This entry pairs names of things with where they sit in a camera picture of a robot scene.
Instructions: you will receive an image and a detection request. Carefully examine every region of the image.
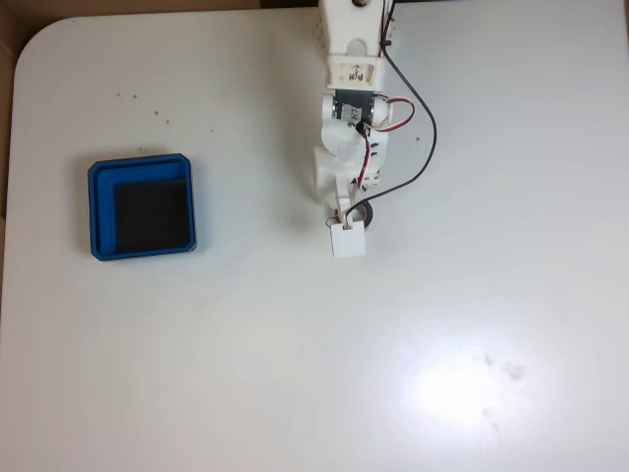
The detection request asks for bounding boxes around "dark red tape roll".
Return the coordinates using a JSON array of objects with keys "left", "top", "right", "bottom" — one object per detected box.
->
[{"left": 343, "top": 198, "right": 378, "bottom": 233}]

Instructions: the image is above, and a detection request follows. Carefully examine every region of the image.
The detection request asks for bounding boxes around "blue square box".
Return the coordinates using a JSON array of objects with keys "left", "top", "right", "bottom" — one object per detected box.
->
[{"left": 86, "top": 152, "right": 200, "bottom": 263}]

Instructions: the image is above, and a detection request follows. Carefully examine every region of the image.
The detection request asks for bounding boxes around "masking tape label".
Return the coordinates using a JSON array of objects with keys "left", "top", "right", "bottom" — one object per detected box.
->
[{"left": 327, "top": 62, "right": 377, "bottom": 87}]

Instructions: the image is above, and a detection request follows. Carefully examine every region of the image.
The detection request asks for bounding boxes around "red and white servo cable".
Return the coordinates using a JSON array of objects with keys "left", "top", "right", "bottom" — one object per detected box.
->
[{"left": 357, "top": 96, "right": 417, "bottom": 193}]

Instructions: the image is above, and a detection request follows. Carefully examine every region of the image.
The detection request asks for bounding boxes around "white camera box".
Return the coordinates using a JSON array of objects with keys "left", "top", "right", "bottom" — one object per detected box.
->
[{"left": 328, "top": 220, "right": 370, "bottom": 261}]

